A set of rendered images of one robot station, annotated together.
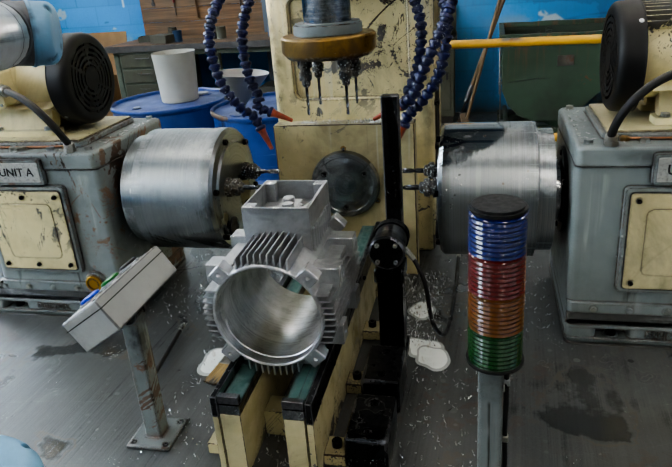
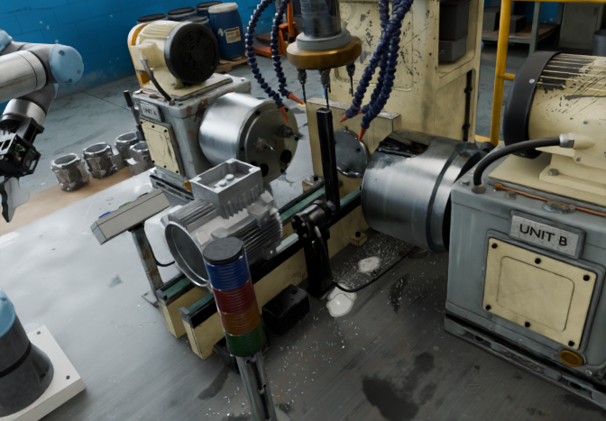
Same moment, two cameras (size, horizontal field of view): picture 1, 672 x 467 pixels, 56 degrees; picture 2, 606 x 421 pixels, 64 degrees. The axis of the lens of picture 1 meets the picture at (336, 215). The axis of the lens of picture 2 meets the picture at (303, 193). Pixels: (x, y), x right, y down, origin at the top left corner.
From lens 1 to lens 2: 63 cm
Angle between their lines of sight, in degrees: 31
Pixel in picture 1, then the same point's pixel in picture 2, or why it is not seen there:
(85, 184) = (179, 126)
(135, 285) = (130, 213)
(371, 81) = not seen: hidden behind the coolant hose
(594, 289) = (465, 300)
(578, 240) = (453, 259)
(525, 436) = (339, 388)
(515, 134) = (431, 155)
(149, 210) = (209, 150)
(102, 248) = (190, 166)
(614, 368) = (456, 367)
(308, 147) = not seen: hidden behind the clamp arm
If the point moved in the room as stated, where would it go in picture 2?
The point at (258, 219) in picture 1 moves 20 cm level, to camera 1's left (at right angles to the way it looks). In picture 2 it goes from (197, 190) to (133, 177)
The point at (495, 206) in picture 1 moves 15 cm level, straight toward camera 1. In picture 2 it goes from (215, 251) to (118, 312)
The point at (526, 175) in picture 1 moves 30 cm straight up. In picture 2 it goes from (421, 194) to (422, 41)
